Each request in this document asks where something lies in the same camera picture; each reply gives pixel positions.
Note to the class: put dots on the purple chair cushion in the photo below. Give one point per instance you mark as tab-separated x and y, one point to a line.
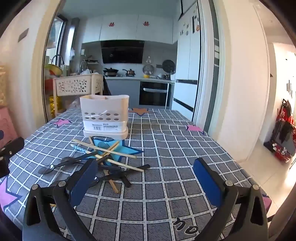
267	204

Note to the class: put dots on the black hanging cloth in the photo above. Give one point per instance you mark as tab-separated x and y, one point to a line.
106	88

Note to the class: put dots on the white rice cooker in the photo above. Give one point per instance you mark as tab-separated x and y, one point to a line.
172	77

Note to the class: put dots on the yellow green colander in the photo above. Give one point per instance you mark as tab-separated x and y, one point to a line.
54	69

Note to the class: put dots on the grey checked tablecloth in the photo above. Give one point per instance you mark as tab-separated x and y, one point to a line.
161	185

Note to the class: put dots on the brass cooking pot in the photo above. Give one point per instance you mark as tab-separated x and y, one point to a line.
130	73

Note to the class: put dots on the white plastic bag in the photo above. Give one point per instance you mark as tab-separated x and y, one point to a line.
86	72

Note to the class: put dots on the grey kitchen base cabinets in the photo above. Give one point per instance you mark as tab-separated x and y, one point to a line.
122	90

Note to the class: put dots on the white upper kitchen cabinets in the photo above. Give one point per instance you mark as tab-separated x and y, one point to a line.
129	30

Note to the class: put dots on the white refrigerator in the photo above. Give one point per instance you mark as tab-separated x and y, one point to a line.
187	69

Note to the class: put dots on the black wok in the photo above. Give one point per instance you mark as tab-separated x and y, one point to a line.
111	70

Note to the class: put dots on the white plastic utensil holder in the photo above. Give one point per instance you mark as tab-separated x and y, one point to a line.
104	109

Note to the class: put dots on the cream textured cushion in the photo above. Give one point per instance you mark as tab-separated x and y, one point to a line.
2	85

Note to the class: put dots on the pink plastic stool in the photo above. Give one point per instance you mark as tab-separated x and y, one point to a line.
7	125

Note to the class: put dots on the black built-in oven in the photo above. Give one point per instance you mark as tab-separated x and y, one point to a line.
153	93

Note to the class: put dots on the red and black bags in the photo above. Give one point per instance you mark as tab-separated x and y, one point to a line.
283	134

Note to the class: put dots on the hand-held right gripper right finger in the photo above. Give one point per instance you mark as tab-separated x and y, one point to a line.
207	183

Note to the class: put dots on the round black hanging pan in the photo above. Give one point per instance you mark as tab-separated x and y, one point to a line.
168	65

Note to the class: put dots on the beige plastic storage cart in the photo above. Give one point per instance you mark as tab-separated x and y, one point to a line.
76	85

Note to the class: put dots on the blue striped wooden chopstick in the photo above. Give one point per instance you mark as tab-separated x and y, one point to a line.
78	148

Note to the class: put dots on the black range hood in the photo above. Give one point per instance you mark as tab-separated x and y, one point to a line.
122	52

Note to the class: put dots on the curved kitchen faucet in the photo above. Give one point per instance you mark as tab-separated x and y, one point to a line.
56	56

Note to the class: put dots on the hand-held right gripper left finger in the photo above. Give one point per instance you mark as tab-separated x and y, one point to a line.
84	183

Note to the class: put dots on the gold tinsel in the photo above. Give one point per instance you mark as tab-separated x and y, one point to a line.
55	105

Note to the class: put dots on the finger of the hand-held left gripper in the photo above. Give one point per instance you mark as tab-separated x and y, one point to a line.
12	147

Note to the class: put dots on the clear hanging plastic bag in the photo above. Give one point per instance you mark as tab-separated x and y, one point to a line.
73	52

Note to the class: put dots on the round grey hanging strainer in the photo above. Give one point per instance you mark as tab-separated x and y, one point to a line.
148	69

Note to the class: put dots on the grey wall plate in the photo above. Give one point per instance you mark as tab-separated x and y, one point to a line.
23	34

